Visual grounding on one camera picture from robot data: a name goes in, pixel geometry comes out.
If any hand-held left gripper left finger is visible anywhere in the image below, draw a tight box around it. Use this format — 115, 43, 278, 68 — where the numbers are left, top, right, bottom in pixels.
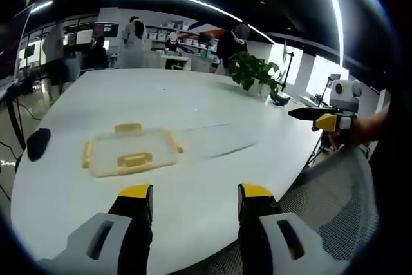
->
36, 183, 155, 275

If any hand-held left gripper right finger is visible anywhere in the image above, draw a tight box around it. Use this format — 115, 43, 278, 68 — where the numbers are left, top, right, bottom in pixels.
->
237, 183, 352, 275

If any person's right hand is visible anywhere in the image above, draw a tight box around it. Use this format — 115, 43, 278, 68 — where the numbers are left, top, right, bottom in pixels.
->
327, 117, 366, 151

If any black tripod stand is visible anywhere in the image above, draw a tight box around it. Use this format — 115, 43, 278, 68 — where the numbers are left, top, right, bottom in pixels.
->
280, 50, 296, 93

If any green potted plant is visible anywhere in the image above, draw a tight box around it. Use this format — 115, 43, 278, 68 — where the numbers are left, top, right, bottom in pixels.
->
227, 50, 291, 107

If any grey mesh chair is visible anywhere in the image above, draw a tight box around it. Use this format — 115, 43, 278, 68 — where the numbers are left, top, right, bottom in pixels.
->
277, 144, 381, 261

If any clear container with yellow clips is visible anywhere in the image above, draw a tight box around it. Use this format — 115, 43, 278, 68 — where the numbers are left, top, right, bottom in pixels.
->
81, 122, 185, 178

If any black cloth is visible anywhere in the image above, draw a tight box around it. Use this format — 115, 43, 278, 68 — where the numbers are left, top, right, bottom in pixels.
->
26, 128, 52, 162

